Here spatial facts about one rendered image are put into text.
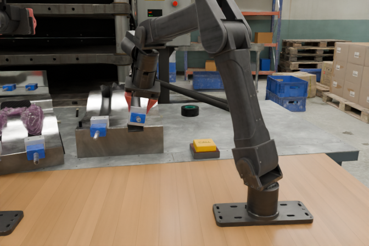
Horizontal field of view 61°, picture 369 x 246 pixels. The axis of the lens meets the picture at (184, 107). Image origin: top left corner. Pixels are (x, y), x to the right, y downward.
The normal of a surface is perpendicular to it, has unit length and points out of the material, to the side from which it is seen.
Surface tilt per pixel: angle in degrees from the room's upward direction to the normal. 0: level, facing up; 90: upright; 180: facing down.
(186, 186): 0
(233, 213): 0
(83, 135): 90
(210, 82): 93
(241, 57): 70
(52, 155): 90
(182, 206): 0
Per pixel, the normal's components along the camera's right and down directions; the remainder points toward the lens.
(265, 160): 0.63, -0.16
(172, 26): -0.73, 0.22
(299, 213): 0.00, -0.97
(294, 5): -0.03, 0.25
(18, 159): 0.44, 0.23
